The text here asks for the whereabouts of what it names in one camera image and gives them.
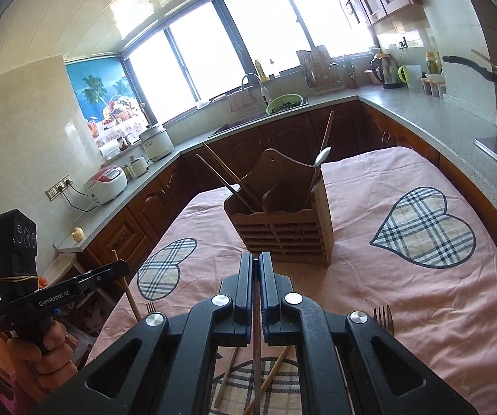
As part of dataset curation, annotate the yellow-lidded jar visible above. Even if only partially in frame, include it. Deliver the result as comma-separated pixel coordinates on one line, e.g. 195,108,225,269
425,51,443,75

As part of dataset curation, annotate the black wok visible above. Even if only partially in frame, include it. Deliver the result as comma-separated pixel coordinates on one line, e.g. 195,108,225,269
442,55,497,115

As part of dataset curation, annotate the grey kitchen countertop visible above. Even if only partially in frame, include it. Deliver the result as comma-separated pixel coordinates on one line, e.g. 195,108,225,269
54,82,497,260

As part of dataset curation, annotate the white electric cooker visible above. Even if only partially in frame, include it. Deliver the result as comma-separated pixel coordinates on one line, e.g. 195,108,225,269
140,123,175,163

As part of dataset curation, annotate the kitchen window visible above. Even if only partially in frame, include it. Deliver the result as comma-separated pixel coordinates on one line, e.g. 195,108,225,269
121,0,381,128

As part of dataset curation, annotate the spice jar set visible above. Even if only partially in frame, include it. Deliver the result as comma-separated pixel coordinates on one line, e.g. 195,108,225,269
421,73,447,98

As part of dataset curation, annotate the green basin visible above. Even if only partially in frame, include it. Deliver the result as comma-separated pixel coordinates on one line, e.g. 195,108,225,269
266,94,304,115

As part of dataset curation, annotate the kitchen sink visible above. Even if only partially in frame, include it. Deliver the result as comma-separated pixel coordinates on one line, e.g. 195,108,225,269
212,97,310,137

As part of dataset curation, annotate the small white cooker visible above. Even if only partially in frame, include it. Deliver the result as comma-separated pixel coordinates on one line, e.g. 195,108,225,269
122,156,150,180

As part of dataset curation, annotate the wooden utensil holder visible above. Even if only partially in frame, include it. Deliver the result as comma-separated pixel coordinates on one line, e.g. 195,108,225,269
223,148,335,267

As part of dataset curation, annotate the black power cable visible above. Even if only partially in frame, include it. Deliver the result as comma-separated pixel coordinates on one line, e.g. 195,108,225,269
60,186,98,213

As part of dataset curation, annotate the metal spoon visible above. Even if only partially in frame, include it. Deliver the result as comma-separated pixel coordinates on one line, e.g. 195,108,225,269
304,147,332,210

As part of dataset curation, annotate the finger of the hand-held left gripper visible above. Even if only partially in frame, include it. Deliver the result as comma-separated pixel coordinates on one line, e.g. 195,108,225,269
75,259,131,295

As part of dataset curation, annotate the pink plaid-heart tablecloth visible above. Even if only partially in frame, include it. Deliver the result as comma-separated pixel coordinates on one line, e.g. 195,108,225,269
86,146,497,415

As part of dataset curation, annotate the large metal fork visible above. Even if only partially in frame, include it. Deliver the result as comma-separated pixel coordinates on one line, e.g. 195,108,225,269
373,305,394,335

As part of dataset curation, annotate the palm tree wall poster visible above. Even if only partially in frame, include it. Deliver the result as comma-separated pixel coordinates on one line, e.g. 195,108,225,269
65,54,148,139

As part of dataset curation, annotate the white plastic container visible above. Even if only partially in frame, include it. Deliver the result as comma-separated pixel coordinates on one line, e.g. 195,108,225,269
405,64,424,91

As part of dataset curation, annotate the red and white rice cooker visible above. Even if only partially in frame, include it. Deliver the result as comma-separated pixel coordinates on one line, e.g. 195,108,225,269
83,165,128,205

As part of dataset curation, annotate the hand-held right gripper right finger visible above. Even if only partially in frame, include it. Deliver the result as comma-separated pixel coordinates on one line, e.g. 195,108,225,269
259,251,479,415

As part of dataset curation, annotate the person's left hand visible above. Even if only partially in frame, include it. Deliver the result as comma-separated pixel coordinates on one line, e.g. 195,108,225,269
8,319,79,393

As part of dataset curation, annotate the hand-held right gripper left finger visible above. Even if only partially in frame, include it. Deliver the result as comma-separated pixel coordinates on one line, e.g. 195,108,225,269
32,252,256,415

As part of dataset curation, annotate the hanging dish cloth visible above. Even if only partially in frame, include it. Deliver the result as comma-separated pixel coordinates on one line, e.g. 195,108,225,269
229,93,258,113

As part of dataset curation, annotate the metal dish rack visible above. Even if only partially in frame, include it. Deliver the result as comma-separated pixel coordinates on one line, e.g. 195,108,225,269
304,63,348,96

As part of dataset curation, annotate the wooden knife rack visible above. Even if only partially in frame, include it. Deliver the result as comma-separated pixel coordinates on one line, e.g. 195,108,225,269
296,45,333,91

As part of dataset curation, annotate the wall power outlet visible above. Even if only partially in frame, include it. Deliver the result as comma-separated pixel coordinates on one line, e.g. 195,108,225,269
45,174,74,201

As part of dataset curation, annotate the steel electric kettle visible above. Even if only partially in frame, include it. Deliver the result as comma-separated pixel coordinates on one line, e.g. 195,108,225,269
369,52,405,89

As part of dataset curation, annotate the dark knife block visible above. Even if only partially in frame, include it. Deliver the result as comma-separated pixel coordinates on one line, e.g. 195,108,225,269
341,54,358,89

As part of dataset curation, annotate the chrome faucet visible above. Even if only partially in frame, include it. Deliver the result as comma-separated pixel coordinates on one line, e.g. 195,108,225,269
241,73,270,105

